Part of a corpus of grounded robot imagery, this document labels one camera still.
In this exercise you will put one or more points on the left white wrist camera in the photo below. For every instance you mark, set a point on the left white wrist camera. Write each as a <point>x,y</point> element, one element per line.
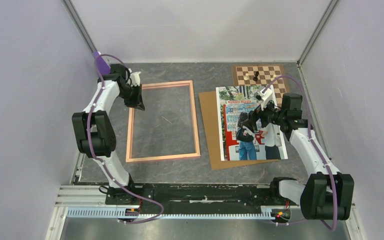
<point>134,79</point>

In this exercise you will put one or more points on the wooden picture frame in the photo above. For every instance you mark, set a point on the wooden picture frame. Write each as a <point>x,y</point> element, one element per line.
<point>130,128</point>

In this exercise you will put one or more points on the white chess piece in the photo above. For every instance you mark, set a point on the white chess piece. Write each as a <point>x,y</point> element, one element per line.
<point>273,76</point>
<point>246,77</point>

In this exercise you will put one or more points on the purple plastic wedge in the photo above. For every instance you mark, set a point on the purple plastic wedge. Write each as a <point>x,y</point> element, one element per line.
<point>102,66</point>

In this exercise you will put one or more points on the white chess piece left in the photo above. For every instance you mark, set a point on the white chess piece left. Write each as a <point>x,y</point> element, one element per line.
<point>246,77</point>

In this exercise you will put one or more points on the black chess piece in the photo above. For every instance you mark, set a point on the black chess piece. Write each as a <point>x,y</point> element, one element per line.
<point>256,76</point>

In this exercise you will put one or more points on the colourful printed photo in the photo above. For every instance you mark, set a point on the colourful printed photo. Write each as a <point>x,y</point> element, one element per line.
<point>235,143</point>

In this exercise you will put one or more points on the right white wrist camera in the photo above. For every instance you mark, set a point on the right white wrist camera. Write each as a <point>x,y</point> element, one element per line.
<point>264,95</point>

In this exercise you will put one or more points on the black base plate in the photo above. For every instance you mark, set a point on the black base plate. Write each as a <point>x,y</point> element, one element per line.
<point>195,199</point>

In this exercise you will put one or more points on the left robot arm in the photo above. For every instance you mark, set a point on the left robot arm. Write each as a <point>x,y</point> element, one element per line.
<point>95,136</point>

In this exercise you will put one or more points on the aluminium rail frame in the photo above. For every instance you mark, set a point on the aluminium rail frame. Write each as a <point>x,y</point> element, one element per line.
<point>86,201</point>

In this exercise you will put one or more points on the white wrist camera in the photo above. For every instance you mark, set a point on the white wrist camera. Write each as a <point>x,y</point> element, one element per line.
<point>134,79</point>
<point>264,95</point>

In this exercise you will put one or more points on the white chess piece right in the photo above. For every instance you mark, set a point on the white chess piece right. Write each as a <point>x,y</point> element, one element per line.
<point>273,76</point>

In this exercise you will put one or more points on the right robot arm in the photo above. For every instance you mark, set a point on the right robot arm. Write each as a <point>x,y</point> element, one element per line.
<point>328,193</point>

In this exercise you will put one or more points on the brown cardboard backing board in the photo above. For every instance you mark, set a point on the brown cardboard backing board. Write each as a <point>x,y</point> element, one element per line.
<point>208,106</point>

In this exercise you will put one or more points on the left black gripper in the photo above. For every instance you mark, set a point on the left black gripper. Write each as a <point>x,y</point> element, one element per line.
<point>138,102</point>

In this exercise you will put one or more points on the wooden chessboard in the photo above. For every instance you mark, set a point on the wooden chessboard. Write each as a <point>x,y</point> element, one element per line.
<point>266,71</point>

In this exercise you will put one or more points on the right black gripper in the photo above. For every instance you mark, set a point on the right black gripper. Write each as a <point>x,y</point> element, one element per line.
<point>258,113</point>

